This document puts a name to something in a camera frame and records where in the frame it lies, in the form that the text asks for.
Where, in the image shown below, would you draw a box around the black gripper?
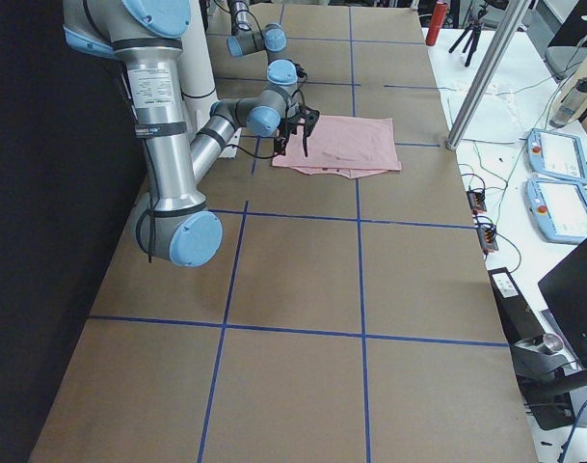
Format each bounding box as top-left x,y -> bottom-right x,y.
273,104 -> 320,157

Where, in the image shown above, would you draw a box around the pink snoopy t-shirt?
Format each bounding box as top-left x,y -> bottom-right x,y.
272,115 -> 402,179

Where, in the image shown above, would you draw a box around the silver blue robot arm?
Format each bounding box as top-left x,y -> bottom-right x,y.
63,1 -> 319,267
227,1 -> 287,62

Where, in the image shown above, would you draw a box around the red cylinder bottle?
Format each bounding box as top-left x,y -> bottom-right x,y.
425,0 -> 448,46

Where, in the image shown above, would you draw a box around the upper orange black connector box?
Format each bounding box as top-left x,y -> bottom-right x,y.
466,189 -> 487,215

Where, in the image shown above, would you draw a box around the orange black connector box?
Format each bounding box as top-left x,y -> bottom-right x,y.
466,189 -> 487,215
476,223 -> 498,256

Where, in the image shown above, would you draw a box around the lower orange black connector box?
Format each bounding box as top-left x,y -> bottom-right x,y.
476,223 -> 498,256

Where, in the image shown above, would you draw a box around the white paper sheets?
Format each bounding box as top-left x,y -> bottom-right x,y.
441,89 -> 523,145

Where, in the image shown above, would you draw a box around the upper blue teach pendant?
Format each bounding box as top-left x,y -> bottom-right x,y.
526,128 -> 587,185

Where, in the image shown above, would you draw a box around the blue teach pendant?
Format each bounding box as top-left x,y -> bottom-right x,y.
526,128 -> 587,185
525,177 -> 587,245

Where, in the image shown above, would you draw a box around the lower blue teach pendant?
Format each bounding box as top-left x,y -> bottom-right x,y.
525,177 -> 587,245

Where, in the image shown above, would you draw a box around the clear water bottle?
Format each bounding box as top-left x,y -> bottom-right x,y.
549,77 -> 587,128

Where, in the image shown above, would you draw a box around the black box white label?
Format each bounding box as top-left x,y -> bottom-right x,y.
489,267 -> 553,355

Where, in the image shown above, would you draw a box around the black monitor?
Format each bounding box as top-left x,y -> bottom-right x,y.
538,238 -> 587,368

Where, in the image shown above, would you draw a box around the silver metal knob stand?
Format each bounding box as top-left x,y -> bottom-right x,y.
510,333 -> 587,409

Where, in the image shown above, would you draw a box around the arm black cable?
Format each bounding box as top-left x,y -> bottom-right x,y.
114,67 -> 309,264

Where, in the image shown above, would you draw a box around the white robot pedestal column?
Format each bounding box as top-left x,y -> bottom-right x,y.
177,0 -> 218,142

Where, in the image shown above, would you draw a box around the black camera tripod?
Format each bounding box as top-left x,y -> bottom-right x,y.
448,2 -> 487,68

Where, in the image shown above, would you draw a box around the aluminium frame post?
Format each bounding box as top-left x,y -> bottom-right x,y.
445,0 -> 530,150

